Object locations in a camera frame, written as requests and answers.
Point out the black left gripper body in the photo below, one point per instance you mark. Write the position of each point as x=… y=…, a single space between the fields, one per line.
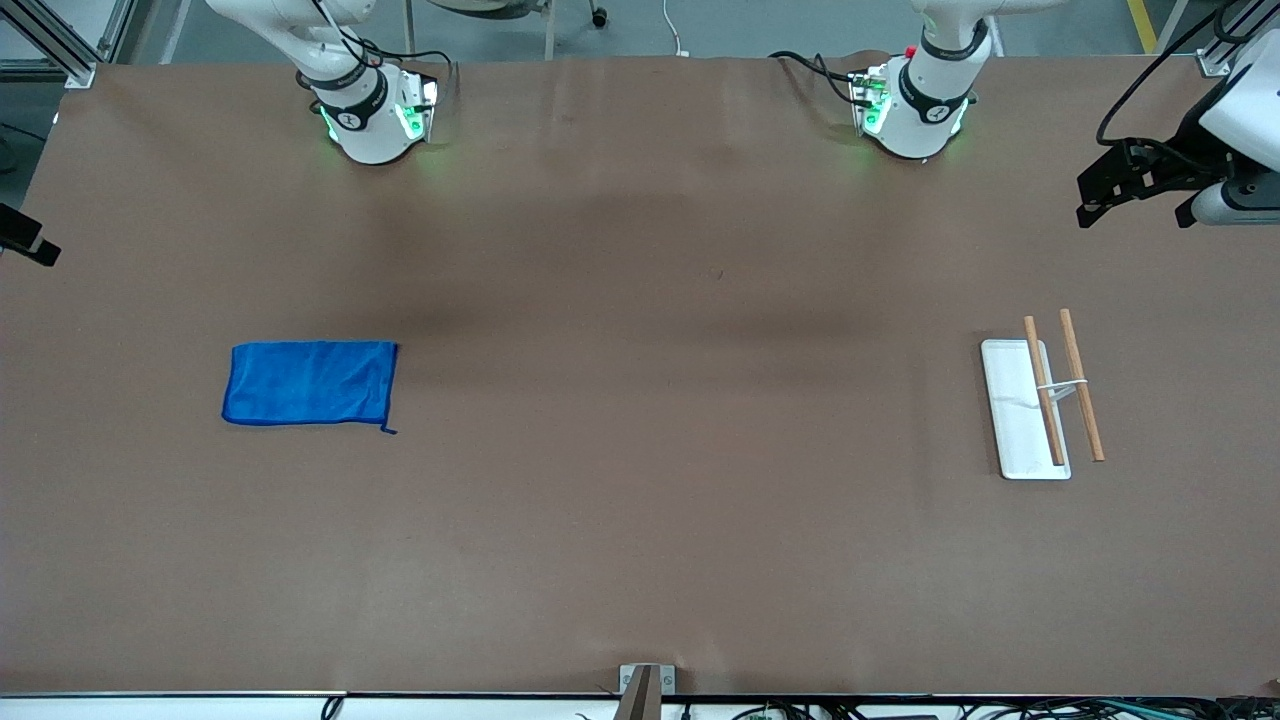
x=1178 y=165

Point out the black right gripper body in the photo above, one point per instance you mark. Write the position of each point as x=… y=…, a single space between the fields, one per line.
x=22 y=234

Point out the blue microfibre towel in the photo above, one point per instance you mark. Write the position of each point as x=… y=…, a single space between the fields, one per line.
x=310 y=382

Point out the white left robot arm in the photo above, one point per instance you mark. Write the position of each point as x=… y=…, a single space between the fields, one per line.
x=915 y=110

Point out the white towel rack base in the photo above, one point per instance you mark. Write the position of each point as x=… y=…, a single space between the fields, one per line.
x=1012 y=420

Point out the wooden rack rod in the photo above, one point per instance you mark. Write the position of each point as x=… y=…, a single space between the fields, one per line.
x=1085 y=400
x=1040 y=380

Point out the office chair base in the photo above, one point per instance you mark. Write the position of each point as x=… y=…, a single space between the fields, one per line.
x=549 y=25

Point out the aluminium frame post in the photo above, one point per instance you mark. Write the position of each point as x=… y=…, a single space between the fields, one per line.
x=60 y=45
x=1225 y=45

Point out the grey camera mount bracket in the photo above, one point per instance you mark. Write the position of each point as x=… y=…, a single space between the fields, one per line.
x=645 y=690

